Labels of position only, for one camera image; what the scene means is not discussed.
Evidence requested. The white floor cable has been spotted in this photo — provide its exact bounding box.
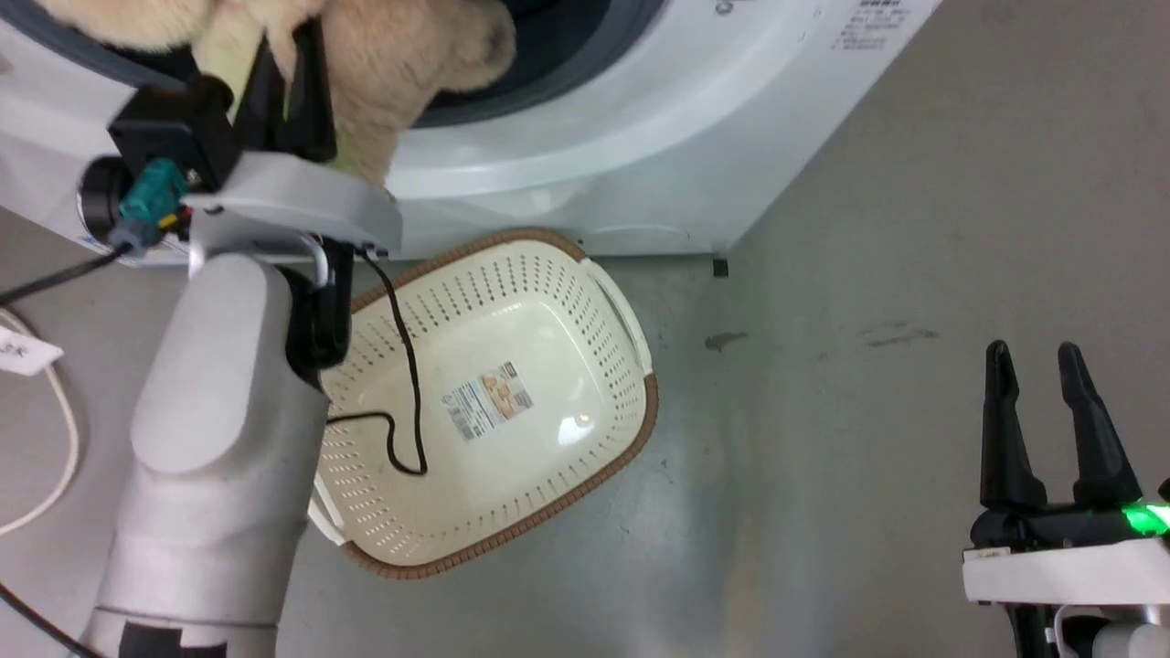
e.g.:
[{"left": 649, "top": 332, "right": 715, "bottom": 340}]
[{"left": 0, "top": 309, "right": 81, "bottom": 537}]

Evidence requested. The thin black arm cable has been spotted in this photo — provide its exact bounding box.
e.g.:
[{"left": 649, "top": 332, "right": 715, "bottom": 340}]
[{"left": 324, "top": 247, "right": 431, "bottom": 477}]

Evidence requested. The black floor cable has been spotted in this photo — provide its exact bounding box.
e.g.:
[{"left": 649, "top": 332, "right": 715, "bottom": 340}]
[{"left": 0, "top": 581, "right": 103, "bottom": 658}]

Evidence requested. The beige plush toy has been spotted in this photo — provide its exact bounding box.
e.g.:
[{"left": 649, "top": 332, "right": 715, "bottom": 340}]
[{"left": 41, "top": 0, "right": 518, "bottom": 191}]

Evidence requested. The cream perforated laundry basket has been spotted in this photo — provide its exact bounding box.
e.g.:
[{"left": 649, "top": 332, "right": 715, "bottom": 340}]
[{"left": 306, "top": 228, "right": 660, "bottom": 580}]

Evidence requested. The dark grey rubber door seal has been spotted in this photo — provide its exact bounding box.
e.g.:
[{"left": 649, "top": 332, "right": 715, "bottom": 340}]
[{"left": 0, "top": 0, "right": 670, "bottom": 129}]

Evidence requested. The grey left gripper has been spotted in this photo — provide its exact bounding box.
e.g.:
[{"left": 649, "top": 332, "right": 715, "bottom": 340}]
[{"left": 181, "top": 16, "right": 404, "bottom": 259}]

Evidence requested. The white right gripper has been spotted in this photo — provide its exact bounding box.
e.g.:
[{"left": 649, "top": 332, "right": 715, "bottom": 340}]
[{"left": 961, "top": 340, "right": 1170, "bottom": 606}]

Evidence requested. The teal cable connector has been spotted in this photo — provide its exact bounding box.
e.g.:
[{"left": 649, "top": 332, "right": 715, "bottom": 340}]
[{"left": 110, "top": 157, "right": 191, "bottom": 255}]

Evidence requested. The printed washing machine label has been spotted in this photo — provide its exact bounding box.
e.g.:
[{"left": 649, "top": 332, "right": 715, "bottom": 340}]
[{"left": 830, "top": 0, "right": 908, "bottom": 52}]

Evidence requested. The white front-load washing machine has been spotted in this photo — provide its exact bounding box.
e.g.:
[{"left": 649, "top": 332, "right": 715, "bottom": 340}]
[{"left": 0, "top": 0, "right": 942, "bottom": 268}]

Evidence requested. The printed basket label sticker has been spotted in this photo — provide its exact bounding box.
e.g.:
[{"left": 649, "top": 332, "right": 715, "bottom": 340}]
[{"left": 442, "top": 360, "right": 535, "bottom": 441}]

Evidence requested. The black camera cable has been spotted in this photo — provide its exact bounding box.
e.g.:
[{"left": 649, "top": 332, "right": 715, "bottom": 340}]
[{"left": 0, "top": 249, "right": 131, "bottom": 306}]

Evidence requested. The white paper cable tag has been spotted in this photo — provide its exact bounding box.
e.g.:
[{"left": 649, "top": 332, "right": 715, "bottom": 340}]
[{"left": 0, "top": 329, "right": 66, "bottom": 377}]

